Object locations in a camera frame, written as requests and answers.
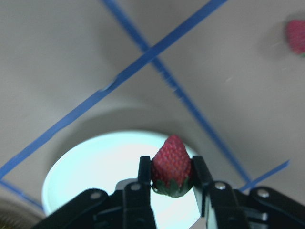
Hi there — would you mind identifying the light green plate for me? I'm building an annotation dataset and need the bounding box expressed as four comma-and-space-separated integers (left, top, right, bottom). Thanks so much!
41, 131, 200, 229

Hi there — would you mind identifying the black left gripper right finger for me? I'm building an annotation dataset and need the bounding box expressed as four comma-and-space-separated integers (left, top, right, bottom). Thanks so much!
192, 156, 248, 229

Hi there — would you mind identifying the red strawberry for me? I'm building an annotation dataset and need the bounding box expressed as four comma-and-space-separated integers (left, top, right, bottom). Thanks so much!
285, 20, 305, 57
151, 135, 193, 198

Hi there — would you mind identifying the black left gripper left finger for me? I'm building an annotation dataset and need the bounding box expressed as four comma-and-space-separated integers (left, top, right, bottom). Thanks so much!
122, 156, 156, 229

